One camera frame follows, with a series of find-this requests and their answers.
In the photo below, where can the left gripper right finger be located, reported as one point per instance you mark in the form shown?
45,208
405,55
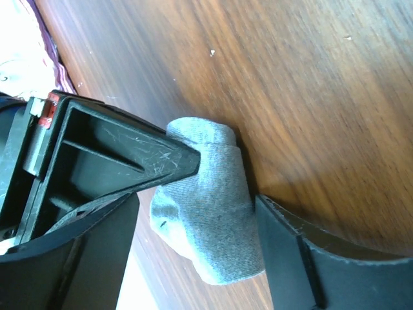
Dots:
309,268

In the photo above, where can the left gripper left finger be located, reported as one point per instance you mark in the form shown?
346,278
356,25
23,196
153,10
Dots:
79,266

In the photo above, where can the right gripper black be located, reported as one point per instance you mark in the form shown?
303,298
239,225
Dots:
64,156

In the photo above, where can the grey sock black stripes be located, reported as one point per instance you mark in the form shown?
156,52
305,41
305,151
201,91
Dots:
209,218

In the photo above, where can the pink folded cloth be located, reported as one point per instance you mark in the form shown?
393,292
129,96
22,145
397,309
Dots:
30,64

